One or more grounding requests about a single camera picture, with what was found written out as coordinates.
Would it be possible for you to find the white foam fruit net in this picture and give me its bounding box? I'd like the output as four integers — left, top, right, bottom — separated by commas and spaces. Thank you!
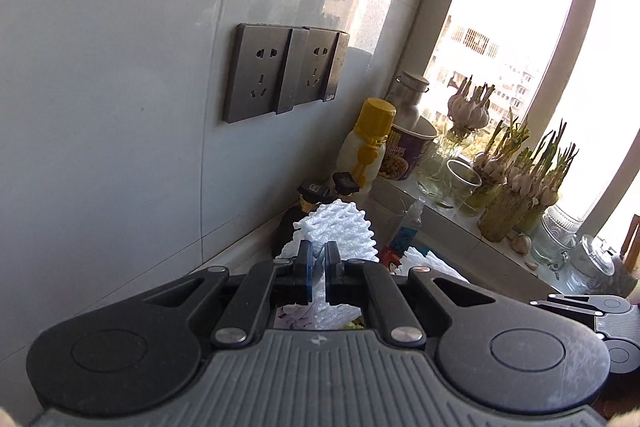
273, 199, 378, 331

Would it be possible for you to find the glass jar with lid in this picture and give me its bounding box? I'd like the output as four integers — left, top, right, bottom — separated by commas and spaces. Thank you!
563, 234, 615, 295

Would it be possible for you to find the loose garlic clove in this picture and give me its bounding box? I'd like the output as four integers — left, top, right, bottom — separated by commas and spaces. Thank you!
510, 233, 532, 256

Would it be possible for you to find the white crumpled paper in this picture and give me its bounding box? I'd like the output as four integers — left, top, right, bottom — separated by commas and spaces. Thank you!
395, 246, 468, 283

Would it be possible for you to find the red snack wrapper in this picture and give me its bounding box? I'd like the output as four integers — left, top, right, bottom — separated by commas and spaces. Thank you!
378, 247, 402, 273

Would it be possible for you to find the small clear plastic bottle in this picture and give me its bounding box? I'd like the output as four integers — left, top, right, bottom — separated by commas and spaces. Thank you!
388, 199, 424, 257

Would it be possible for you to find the sprouting garlic bunch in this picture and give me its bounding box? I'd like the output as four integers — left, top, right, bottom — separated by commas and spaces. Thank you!
464, 115, 578, 243

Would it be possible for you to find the clear drinking glass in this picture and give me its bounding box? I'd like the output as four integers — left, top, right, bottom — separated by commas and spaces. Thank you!
435, 159, 482, 211

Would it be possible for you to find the dark sauce bottle left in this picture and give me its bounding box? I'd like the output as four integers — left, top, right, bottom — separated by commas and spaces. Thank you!
271, 180, 330, 258

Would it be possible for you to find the dark sauce bottle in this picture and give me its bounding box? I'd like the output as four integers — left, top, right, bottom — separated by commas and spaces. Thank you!
271, 180, 330, 258
332, 171, 360, 202

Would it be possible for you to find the purple instant noodle cup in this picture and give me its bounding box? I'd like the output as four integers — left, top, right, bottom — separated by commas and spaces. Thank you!
378, 117, 437, 181

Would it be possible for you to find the dark sauce bottle right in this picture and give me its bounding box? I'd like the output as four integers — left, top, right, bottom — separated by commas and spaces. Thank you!
332, 171, 360, 202

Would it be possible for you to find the hanging garlic bunch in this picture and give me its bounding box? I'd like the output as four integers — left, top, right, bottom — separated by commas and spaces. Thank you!
447, 77, 496, 141

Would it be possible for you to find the yellow-capped white squeeze bottle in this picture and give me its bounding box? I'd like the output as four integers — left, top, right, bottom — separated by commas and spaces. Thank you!
335, 98, 396, 194

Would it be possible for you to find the stainless steel bottle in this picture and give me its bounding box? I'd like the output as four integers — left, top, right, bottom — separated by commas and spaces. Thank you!
384, 72, 437, 140

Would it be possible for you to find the dark double wall socket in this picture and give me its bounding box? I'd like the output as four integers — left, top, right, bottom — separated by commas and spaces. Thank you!
222, 24, 349, 124

